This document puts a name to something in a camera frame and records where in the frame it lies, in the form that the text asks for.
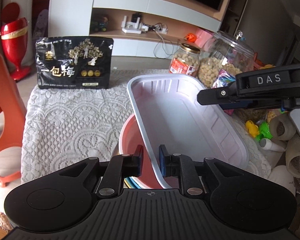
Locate red plastic bowl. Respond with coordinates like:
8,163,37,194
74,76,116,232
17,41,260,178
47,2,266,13
117,113,166,190

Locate white rectangular plastic tray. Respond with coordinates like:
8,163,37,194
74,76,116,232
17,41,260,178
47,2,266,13
127,74,249,188

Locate white bowl yellow rim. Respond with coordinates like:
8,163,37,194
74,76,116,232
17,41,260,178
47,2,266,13
124,177,141,189

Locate pink marshmallow bag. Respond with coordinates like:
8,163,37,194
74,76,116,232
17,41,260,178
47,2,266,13
211,69,237,116

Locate clear sunflower seed jar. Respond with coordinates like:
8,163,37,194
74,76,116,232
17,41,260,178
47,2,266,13
234,109,267,124

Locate large clear peanut jar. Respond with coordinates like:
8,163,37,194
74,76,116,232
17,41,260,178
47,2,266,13
197,30,254,88

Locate peanut jar gold lid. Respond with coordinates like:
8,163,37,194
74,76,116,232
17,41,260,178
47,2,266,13
168,43,201,78

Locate yellow duck toy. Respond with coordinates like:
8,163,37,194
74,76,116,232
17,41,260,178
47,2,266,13
245,120,259,138

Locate orange pumpkin toy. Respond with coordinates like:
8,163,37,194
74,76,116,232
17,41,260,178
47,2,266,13
184,33,197,43

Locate white lace tablecloth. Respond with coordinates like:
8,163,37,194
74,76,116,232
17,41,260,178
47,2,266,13
21,69,271,183

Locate cardboard tube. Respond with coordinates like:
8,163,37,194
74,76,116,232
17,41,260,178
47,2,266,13
286,134,300,178

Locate white power strip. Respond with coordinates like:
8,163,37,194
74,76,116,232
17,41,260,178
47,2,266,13
139,23,168,35

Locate white tv cabinet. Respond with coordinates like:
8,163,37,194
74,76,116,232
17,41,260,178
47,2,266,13
48,0,230,57

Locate white router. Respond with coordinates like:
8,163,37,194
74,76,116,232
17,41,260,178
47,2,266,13
121,16,142,35

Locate black plum snack bag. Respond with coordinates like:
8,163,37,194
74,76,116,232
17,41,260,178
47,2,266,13
35,36,114,89

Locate orange bear stool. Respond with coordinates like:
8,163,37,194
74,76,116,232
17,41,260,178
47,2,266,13
0,52,28,188

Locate green toy tractor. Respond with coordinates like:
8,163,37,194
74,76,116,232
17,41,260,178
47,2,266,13
90,15,109,32

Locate red trash bin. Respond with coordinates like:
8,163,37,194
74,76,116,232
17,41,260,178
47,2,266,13
0,2,31,82

